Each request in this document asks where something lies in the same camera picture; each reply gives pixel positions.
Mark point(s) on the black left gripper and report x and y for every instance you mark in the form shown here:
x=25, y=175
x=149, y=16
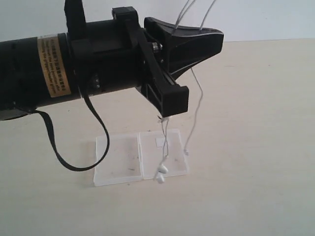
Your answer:
x=116, y=54

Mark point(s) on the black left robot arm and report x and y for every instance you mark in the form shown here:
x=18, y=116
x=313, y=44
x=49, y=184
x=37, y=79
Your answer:
x=39, y=71

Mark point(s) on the clear plastic hinged case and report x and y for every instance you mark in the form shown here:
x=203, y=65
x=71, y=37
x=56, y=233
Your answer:
x=136, y=156

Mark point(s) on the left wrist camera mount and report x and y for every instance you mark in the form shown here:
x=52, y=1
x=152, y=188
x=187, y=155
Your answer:
x=75, y=19

